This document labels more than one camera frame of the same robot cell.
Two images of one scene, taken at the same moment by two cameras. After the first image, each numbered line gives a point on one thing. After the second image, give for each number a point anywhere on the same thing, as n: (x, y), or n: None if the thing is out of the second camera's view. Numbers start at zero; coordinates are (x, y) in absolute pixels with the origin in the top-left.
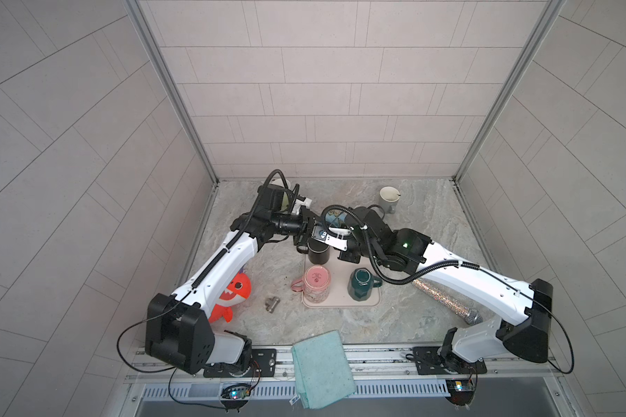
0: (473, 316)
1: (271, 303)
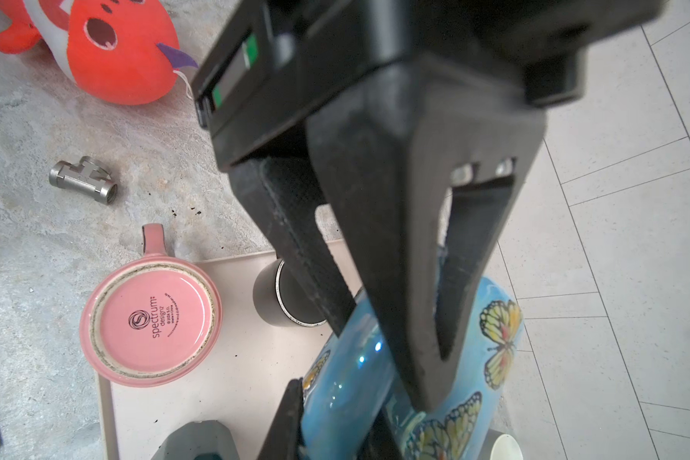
0: None
1: (90, 177)
